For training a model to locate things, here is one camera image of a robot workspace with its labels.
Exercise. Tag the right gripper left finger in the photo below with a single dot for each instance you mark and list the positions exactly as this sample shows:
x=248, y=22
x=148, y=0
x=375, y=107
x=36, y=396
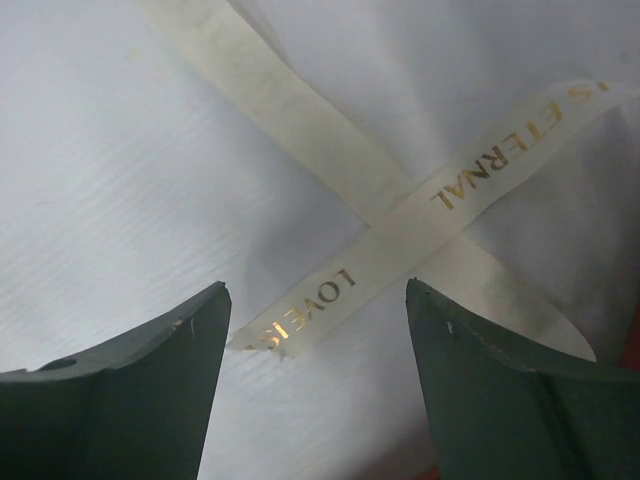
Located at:
x=134, y=407

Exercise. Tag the cream printed ribbon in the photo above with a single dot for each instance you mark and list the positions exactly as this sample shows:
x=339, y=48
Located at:
x=410, y=225

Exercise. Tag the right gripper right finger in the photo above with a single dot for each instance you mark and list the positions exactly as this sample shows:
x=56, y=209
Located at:
x=501, y=406

